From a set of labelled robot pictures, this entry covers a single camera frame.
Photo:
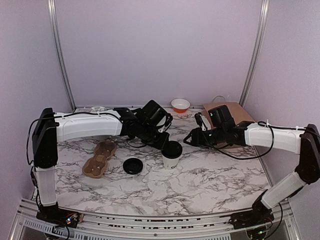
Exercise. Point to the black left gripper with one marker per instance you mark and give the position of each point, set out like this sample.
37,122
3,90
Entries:
162,142

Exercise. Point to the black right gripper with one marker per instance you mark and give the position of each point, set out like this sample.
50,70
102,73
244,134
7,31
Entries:
197,139

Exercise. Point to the black plastic cup lid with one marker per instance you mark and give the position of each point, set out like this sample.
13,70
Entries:
172,150

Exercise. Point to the white paper cup with print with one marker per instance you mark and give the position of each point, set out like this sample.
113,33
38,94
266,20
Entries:
170,162

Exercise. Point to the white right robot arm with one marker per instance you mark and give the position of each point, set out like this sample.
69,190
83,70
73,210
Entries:
302,141

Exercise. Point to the brown paper takeout bag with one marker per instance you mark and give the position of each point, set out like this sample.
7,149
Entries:
235,111

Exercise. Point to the orange white ceramic bowl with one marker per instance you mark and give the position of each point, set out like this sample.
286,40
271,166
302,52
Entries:
180,105

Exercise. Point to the white container with sachets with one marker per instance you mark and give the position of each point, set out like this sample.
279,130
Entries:
97,109

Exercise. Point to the brown cardboard cup carrier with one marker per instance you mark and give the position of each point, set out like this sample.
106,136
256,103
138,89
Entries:
96,166

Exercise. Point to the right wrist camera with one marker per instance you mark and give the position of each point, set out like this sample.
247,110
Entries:
202,122

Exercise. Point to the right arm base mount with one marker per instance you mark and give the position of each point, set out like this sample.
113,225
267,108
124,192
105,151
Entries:
251,218

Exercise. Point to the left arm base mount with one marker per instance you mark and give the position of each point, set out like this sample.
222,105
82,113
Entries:
56,215

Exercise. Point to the right aluminium frame post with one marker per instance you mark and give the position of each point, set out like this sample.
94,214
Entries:
258,43

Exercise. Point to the aluminium frame post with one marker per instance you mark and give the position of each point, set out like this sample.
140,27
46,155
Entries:
59,52
258,43

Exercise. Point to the left aluminium frame post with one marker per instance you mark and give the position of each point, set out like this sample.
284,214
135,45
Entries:
59,52

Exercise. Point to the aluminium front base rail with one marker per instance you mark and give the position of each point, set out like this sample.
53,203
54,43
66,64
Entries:
280,225

